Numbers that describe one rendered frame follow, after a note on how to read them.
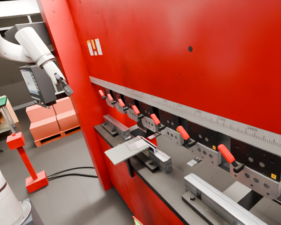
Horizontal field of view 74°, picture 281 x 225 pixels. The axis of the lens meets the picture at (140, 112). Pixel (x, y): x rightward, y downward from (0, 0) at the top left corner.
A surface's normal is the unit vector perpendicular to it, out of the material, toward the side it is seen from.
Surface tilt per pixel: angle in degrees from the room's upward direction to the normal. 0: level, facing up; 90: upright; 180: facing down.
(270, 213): 0
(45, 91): 90
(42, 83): 90
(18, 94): 90
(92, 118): 90
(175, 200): 0
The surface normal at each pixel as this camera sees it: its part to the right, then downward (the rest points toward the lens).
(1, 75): 0.56, 0.22
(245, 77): -0.84, 0.35
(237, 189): -0.18, -0.90
